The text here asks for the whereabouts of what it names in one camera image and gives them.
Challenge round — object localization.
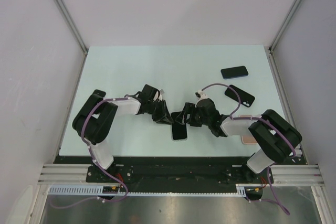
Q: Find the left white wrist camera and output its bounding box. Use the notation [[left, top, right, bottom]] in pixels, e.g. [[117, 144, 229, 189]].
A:
[[153, 89, 164, 102]]

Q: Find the aluminium front rail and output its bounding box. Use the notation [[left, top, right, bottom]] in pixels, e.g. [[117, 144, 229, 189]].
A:
[[38, 164, 91, 185]]

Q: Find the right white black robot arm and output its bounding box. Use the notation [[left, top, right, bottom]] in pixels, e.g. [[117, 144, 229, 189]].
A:
[[173, 98, 302, 183]]

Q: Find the right aluminium frame post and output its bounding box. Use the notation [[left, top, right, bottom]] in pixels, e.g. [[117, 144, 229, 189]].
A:
[[270, 0, 319, 53]]

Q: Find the black teal phone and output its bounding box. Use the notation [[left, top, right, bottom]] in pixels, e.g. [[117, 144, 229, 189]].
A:
[[171, 112, 187, 141]]

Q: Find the clear phone case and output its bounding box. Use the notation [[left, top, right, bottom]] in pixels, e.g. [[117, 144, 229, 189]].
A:
[[172, 123, 187, 141]]

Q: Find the white slotted cable duct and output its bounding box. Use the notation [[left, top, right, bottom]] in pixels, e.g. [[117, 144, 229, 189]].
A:
[[49, 184, 262, 196]]

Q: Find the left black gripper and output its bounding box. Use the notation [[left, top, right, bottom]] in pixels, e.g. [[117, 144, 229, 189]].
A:
[[146, 99, 174, 125]]

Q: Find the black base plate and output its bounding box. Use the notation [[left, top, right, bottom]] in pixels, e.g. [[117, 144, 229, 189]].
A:
[[54, 156, 303, 190]]

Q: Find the left aluminium frame post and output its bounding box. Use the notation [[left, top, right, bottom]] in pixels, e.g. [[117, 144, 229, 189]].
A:
[[39, 0, 89, 55]]

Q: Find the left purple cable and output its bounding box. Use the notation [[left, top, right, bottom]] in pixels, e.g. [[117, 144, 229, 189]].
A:
[[49, 94, 130, 210]]

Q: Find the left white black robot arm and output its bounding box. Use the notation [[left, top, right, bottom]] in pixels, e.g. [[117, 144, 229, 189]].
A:
[[72, 84, 174, 182]]

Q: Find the black phone case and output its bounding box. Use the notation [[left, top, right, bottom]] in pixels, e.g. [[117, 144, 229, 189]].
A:
[[92, 89, 106, 98], [224, 84, 255, 108]]

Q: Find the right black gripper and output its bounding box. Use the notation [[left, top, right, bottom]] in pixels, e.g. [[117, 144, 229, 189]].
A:
[[175, 102, 211, 127]]

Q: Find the pink phone case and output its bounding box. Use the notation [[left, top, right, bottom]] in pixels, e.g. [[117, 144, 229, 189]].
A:
[[240, 114, 259, 145]]

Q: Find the aluminium frame post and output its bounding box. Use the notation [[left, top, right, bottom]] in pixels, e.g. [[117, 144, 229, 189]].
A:
[[270, 0, 319, 53], [39, 0, 89, 55]]

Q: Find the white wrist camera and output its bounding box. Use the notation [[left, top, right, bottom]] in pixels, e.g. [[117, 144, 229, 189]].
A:
[[153, 89, 164, 102], [195, 90, 208, 101]]

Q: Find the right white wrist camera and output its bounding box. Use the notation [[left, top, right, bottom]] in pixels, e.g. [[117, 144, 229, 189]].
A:
[[195, 90, 208, 101]]

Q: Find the dark blue phone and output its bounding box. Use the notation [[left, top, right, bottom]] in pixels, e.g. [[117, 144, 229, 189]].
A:
[[220, 66, 249, 80]]

